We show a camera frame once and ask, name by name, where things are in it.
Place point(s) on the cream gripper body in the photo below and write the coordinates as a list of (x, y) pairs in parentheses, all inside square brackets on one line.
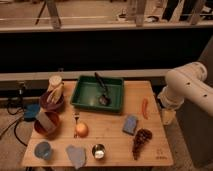
[(168, 116)]

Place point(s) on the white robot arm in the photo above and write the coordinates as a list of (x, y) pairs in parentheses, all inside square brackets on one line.
[(185, 82)]

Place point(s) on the small metal cup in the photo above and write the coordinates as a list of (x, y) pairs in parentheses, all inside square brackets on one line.
[(98, 151)]

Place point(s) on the white paper cup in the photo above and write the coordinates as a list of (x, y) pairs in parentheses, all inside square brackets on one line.
[(55, 83)]

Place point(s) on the blue plastic cup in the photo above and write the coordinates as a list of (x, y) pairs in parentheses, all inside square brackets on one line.
[(43, 150)]

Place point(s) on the red chili pepper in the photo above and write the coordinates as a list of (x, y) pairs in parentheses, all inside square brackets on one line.
[(144, 108)]

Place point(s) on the dark grape bunch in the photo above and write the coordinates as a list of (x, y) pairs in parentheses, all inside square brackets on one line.
[(141, 138)]

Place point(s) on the blue sponge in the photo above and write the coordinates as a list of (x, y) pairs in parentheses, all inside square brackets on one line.
[(130, 124)]

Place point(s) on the black ladle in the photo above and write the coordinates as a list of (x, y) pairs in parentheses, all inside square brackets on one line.
[(104, 98)]

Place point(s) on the green plastic tray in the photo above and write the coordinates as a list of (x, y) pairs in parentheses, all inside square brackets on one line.
[(87, 93)]

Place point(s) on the metal fork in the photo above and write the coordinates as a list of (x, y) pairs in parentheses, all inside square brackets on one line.
[(76, 116)]

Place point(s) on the grey-blue cloth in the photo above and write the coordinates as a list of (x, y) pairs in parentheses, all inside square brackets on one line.
[(77, 156)]

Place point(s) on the wooden folding table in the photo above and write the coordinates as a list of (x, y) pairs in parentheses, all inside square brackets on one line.
[(106, 129)]

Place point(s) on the red-brown bowl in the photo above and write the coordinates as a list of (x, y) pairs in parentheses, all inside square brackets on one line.
[(53, 117)]

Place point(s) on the bunch of bananas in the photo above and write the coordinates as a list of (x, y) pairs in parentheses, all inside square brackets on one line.
[(54, 93)]

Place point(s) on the purple bowl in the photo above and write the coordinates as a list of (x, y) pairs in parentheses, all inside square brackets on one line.
[(49, 105)]

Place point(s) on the beige sponge block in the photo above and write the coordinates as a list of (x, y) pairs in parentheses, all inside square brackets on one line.
[(45, 122)]

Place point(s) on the blue power box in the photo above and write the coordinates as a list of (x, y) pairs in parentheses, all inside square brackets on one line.
[(31, 111)]

